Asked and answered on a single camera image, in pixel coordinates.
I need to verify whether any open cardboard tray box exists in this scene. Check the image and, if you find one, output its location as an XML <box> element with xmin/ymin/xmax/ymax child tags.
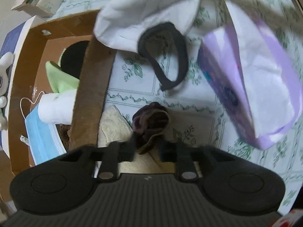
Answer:
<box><xmin>6</xmin><ymin>11</ymin><xmax>116</xmax><ymax>175</ymax></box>

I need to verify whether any dark purple scrunchie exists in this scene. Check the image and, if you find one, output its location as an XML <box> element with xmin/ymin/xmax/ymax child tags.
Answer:
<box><xmin>132</xmin><ymin>102</ymin><xmax>170</xmax><ymax>155</ymax></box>

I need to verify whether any white cloth item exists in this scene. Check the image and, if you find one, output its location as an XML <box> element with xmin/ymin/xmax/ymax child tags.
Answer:
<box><xmin>94</xmin><ymin>0</ymin><xmax>201</xmax><ymax>52</ymax></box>

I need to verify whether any black elastic headband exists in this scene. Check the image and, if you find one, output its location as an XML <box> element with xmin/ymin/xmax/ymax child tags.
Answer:
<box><xmin>137</xmin><ymin>22</ymin><xmax>189</xmax><ymax>92</ymax></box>

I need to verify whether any white bunny plush toy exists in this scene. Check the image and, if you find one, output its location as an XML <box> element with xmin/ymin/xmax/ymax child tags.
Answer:
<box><xmin>0</xmin><ymin>52</ymin><xmax>14</xmax><ymax>131</ymax></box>

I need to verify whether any cream fuzzy cloth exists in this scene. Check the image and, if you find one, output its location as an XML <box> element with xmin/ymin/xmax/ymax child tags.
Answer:
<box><xmin>98</xmin><ymin>105</ymin><xmax>175</xmax><ymax>174</ymax></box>

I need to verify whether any green patterned tablecloth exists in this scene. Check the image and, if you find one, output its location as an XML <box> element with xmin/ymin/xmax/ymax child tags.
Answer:
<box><xmin>47</xmin><ymin>0</ymin><xmax>303</xmax><ymax>216</ymax></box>

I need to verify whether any purple tissue pack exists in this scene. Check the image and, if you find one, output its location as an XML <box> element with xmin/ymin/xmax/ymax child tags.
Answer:
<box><xmin>197</xmin><ymin>1</ymin><xmax>302</xmax><ymax>150</ymax></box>

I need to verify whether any light green cloth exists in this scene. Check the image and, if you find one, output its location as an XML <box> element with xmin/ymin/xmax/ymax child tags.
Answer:
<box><xmin>45</xmin><ymin>61</ymin><xmax>80</xmax><ymax>93</ymax></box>

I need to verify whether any box with red panel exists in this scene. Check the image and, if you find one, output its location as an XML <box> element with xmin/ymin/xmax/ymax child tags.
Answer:
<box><xmin>272</xmin><ymin>209</ymin><xmax>303</xmax><ymax>227</ymax></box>

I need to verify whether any black round cloth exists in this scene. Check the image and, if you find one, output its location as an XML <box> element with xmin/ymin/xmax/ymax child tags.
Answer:
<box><xmin>60</xmin><ymin>40</ymin><xmax>89</xmax><ymax>79</ymax></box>

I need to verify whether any blue face mask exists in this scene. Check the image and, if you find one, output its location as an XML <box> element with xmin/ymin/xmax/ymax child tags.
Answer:
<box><xmin>20</xmin><ymin>91</ymin><xmax>66</xmax><ymax>165</ymax></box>

